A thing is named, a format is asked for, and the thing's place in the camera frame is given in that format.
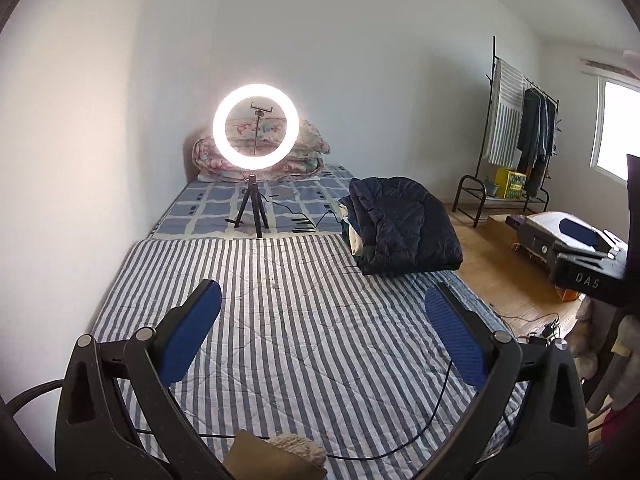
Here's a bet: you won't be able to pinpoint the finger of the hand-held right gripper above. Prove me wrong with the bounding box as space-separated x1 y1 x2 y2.
517 213 594 262
560 217 627 257

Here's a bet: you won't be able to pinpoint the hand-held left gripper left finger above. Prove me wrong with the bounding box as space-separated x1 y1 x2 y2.
54 279 236 480

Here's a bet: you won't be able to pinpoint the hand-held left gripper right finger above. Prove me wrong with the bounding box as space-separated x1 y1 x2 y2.
415 282 591 480

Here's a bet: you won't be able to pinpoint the navy puffer jacket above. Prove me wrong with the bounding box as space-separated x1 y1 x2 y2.
347 176 464 276

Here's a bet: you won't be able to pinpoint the dark hanging clothes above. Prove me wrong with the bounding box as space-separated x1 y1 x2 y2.
516 87 559 197

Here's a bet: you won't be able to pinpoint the pile of folded clothes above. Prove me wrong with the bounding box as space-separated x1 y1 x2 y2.
338 195 372 257

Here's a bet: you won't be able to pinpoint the black metal clothes rack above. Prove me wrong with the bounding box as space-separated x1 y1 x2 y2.
452 36 564 227

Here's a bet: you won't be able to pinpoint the black power strip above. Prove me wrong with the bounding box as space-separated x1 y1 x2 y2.
530 321 563 346

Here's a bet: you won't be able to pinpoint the yellow crate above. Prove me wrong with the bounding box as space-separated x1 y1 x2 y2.
494 167 529 199

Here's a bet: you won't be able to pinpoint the person's clothing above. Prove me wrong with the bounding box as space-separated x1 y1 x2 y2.
572 296 640 456

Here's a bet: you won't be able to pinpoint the striped blue white blanket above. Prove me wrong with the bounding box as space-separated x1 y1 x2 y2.
90 234 528 480

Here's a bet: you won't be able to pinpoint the window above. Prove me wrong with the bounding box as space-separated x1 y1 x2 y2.
589 72 640 182

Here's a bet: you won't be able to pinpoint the blue checked bed sheet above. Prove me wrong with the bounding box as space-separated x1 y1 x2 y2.
150 162 357 240

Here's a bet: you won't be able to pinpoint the striped hanging towel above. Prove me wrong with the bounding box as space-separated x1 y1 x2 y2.
486 57 527 169

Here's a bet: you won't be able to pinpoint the black tripod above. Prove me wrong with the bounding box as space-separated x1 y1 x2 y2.
225 172 274 239

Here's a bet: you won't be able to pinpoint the beige knitted cloth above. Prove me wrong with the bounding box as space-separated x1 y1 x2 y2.
269 435 327 467

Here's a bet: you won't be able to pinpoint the black curved tube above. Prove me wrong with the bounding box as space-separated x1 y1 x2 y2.
0 379 67 480

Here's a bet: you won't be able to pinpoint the folded floral quilt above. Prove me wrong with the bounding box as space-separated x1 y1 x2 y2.
192 117 332 182

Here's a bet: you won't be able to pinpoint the black ring light cable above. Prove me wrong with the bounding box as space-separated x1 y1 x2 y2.
264 195 347 234

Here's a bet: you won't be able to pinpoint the white ring light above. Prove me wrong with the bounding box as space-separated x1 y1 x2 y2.
212 82 301 171

